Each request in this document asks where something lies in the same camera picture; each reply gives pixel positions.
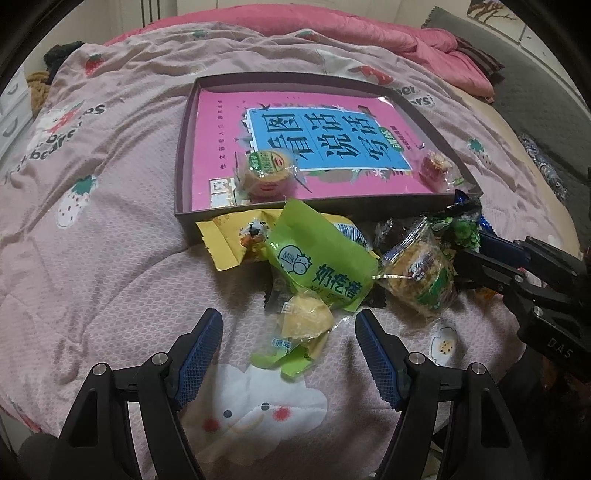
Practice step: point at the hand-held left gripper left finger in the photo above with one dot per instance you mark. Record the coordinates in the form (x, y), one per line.
(198, 355)

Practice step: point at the white drawer cabinet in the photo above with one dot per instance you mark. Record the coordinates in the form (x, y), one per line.
(11, 106)

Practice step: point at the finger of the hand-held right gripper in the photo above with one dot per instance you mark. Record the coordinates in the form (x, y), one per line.
(494, 243)
(485, 267)

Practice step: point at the white blue striped packet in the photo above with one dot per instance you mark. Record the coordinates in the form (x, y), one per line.
(351, 233)

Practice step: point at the blue snack packet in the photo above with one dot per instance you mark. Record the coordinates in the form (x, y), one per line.
(461, 197)

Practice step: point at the dark shallow box tray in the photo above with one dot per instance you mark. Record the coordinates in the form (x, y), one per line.
(186, 161)

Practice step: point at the pink book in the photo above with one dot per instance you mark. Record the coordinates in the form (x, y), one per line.
(217, 138)

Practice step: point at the pink quilt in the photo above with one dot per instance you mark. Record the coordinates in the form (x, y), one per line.
(369, 41)

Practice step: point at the dark patterned cloth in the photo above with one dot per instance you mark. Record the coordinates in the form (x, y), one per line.
(545, 166)

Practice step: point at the yellow orange rice cracker packet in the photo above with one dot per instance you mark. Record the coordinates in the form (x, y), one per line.
(221, 244)

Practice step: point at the striped pillow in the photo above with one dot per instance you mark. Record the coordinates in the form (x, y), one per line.
(480, 55)

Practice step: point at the pile of dark clothes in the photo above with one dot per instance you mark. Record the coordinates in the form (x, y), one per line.
(60, 50)

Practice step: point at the dark green snack packet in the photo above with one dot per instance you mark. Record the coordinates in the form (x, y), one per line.
(461, 230)

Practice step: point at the green milk snack packet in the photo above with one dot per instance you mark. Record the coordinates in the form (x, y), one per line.
(314, 249)

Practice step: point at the beige bed sheet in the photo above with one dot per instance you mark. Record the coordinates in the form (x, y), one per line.
(508, 152)

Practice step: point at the round cracker packet yellow wrapper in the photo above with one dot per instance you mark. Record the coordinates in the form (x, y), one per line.
(268, 177)

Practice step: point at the clear cracker packet green label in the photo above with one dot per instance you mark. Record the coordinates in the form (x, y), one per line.
(415, 272)

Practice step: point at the grey padded headboard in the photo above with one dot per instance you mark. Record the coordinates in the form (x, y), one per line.
(531, 69)

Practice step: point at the pink strawberry printed blanket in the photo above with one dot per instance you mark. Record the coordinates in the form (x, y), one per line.
(115, 254)

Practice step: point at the wall picture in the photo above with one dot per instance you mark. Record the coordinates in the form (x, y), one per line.
(494, 9)

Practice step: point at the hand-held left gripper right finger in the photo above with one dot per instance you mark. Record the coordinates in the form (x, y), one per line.
(378, 360)

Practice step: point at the clear packet with yellow pastry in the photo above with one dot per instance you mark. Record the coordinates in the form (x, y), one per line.
(307, 318)

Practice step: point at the red candy packet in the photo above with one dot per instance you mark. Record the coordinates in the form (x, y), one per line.
(431, 168)

